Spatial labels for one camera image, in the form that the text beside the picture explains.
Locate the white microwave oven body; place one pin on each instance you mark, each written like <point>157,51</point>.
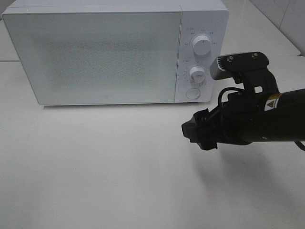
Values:
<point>198,17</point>

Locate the upper white power knob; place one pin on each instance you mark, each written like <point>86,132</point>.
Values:
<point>201,45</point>

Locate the white timer knob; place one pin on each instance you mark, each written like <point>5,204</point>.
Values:
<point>197,74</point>

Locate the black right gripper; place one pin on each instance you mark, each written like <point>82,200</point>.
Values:
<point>237,121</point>

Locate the white microwave door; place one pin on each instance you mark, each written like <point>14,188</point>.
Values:
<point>98,58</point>

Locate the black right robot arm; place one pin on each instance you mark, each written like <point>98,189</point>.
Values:
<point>283,117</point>

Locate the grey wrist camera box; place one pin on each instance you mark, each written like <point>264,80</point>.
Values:
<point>248,68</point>

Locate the round white door button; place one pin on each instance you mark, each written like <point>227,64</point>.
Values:
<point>193,93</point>

